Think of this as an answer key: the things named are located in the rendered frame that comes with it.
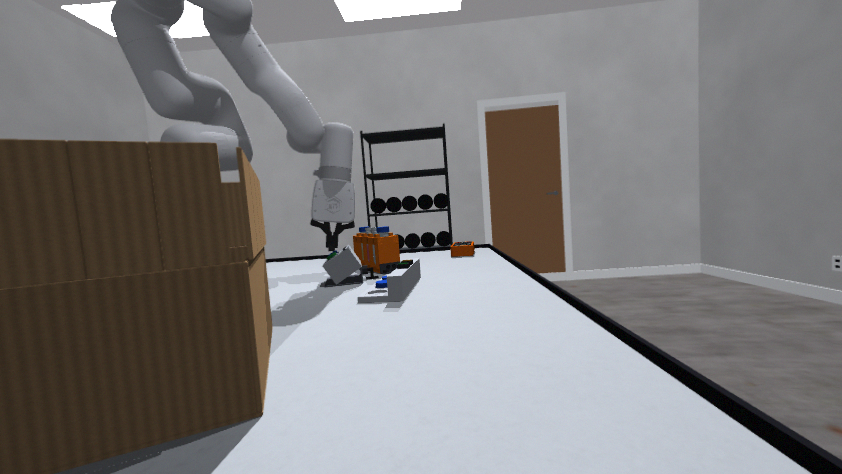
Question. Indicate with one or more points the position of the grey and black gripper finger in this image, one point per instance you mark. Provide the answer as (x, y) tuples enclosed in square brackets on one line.
[(326, 228), (338, 230)]

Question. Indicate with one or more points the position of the brown cardboard box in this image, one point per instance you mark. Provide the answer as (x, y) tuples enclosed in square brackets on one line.
[(124, 323)]

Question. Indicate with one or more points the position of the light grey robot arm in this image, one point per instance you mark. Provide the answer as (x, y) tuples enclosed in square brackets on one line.
[(142, 28)]

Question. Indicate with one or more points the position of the orange multimeter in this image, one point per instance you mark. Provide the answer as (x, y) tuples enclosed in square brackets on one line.
[(462, 249)]

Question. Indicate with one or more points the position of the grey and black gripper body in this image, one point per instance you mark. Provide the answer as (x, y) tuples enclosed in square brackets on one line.
[(333, 202)]

